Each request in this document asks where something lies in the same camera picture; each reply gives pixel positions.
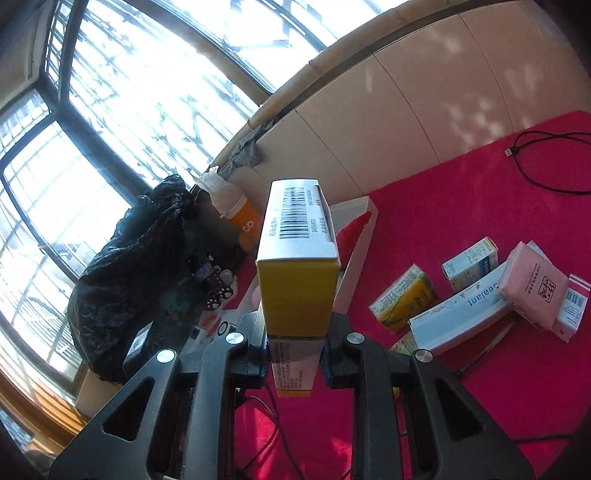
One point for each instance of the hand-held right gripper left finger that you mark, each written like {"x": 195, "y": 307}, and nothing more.
{"x": 259, "y": 344}

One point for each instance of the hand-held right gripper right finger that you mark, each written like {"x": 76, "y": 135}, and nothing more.
{"x": 328, "y": 355}

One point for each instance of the yellow white carton box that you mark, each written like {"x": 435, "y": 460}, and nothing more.
{"x": 295, "y": 295}

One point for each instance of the white storage box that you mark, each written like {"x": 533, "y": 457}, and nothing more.
{"x": 358, "y": 263}

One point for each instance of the clear black gel pen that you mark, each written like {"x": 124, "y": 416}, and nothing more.
{"x": 494, "y": 341}

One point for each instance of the small green white box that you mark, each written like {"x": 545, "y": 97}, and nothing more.
{"x": 401, "y": 345}

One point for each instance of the yellow green carton box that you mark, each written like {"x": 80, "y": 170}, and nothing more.
{"x": 406, "y": 297}

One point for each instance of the black power adapter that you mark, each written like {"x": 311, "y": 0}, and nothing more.
{"x": 138, "y": 345}

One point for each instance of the red chili plush toy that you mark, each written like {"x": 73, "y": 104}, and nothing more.
{"x": 348, "y": 235}

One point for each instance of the orange bottle with white cap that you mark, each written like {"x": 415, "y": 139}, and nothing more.
{"x": 244, "y": 221}

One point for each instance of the long white blue box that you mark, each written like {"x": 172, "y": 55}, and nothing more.
{"x": 457, "y": 314}

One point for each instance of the black plastic trash bag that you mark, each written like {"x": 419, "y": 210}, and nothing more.
{"x": 129, "y": 277}

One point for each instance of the blue white medicine box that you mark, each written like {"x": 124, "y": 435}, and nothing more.
{"x": 471, "y": 265}

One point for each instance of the brown cardboard box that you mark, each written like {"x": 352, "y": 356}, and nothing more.
{"x": 94, "y": 392}

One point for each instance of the red mat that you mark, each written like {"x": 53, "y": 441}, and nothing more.
{"x": 461, "y": 221}

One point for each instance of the grey rag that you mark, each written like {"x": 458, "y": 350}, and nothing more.
{"x": 244, "y": 152}

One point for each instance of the pink tissue pack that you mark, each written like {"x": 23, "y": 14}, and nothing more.
{"x": 531, "y": 286}

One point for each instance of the white box with red stripe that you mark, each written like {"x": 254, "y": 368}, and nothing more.
{"x": 570, "y": 309}

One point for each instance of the window with metal bars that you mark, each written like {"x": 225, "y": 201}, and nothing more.
{"x": 138, "y": 115}

